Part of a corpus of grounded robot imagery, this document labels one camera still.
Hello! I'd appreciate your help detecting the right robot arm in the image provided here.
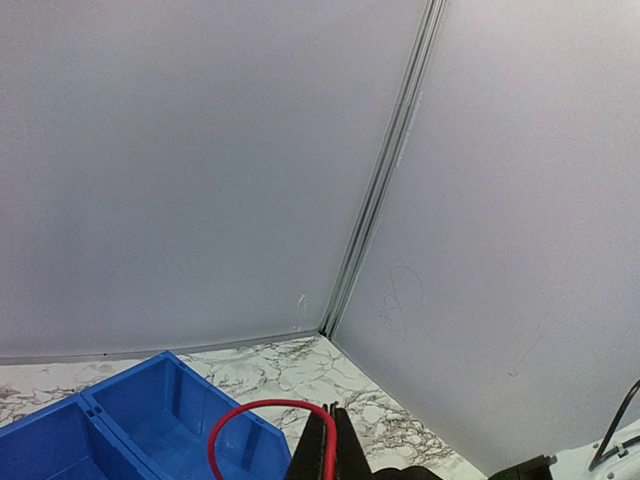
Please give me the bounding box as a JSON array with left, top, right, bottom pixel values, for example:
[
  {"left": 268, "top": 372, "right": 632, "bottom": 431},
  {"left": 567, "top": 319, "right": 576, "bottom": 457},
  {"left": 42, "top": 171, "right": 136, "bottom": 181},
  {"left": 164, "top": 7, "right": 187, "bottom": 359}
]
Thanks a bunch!
[{"left": 490, "top": 383, "right": 639, "bottom": 480}]

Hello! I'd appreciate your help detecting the red wire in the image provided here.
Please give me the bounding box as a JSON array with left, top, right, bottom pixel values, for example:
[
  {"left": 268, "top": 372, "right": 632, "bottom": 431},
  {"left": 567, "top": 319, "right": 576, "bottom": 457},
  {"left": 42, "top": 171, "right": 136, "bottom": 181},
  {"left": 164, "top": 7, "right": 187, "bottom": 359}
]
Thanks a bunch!
[{"left": 207, "top": 398, "right": 339, "bottom": 480}]

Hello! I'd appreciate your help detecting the right aluminium frame post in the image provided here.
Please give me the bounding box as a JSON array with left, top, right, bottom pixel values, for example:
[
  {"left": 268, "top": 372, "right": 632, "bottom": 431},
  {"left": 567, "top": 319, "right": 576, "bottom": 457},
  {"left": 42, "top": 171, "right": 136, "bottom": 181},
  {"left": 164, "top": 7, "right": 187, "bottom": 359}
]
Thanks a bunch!
[{"left": 318, "top": 0, "right": 446, "bottom": 340}]

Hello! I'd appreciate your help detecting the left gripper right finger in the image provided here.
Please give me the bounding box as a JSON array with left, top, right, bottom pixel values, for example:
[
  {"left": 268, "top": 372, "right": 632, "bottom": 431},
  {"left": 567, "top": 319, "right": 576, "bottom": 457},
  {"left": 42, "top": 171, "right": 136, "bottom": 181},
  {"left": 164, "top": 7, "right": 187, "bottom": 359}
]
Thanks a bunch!
[{"left": 332, "top": 405, "right": 373, "bottom": 480}]

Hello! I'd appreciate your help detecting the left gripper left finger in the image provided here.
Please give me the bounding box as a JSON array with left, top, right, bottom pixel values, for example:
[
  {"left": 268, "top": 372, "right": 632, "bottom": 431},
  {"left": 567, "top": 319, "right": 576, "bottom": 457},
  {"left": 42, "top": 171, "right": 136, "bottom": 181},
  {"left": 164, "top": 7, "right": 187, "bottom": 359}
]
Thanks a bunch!
[{"left": 287, "top": 413, "right": 332, "bottom": 480}]

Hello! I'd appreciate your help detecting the blue three-compartment plastic bin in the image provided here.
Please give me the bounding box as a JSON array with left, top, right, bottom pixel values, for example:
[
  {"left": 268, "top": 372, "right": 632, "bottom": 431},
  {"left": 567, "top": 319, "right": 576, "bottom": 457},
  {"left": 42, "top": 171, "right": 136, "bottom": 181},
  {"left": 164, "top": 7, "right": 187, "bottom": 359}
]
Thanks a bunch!
[{"left": 0, "top": 349, "right": 294, "bottom": 480}]

